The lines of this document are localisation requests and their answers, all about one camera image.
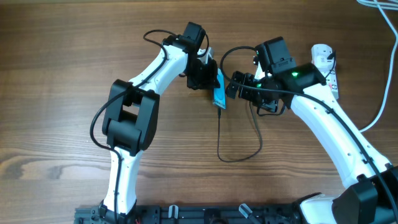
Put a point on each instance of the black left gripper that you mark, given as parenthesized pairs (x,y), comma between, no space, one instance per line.
(208,81)

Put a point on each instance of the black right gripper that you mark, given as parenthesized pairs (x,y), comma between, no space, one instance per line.
(246,93)

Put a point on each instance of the smartphone with cyan screen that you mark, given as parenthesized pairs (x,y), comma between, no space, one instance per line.
(219,98)

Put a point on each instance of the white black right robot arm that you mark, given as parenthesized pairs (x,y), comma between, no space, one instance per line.
(369,178)

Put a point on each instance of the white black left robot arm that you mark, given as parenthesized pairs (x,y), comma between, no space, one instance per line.
(132,110)

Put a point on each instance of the white power strip socket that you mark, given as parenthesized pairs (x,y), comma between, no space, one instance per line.
(324,58)

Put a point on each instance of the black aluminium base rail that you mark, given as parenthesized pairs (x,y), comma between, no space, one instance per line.
(268,213)

